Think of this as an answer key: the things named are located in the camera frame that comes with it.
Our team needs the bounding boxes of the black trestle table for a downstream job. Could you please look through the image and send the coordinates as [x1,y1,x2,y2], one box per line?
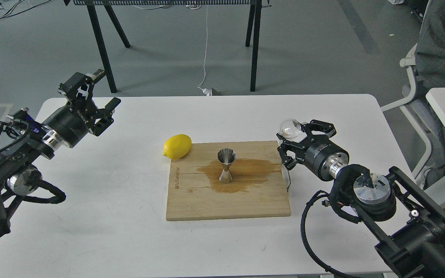
[63,0,271,94]

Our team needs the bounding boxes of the seated person grey clothes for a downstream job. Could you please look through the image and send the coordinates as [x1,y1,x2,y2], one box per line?
[415,0,445,88]

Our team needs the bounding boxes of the small clear glass cup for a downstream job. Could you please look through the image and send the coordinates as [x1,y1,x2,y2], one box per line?
[278,119,302,140]

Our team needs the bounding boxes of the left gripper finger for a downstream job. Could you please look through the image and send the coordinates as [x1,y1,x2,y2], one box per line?
[58,69,105,112]
[89,97,121,137]

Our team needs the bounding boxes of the steel double jigger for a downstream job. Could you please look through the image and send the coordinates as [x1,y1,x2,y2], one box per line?
[217,148,236,184]

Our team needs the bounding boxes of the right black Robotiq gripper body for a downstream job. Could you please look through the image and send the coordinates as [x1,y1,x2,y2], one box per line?
[296,135,350,181]

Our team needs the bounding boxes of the white office chair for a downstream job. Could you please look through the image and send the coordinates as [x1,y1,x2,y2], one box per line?
[379,42,445,209]

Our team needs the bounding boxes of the bamboo cutting board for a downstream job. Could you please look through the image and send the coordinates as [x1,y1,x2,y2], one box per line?
[166,141,291,221]

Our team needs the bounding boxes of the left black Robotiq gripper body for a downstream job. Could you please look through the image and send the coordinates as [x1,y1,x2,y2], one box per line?
[42,102,93,148]

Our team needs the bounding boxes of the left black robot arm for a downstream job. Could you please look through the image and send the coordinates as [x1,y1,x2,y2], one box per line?
[0,69,121,238]

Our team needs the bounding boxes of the yellow lemon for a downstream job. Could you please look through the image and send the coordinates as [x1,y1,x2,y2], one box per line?
[162,134,192,160]

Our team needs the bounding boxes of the white hanging cable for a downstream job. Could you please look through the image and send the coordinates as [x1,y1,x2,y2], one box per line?
[197,4,221,96]

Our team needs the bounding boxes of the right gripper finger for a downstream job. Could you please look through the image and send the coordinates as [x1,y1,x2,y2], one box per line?
[277,135,308,170]
[302,119,336,140]

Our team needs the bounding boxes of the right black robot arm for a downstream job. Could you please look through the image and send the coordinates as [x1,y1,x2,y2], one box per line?
[277,119,445,278]

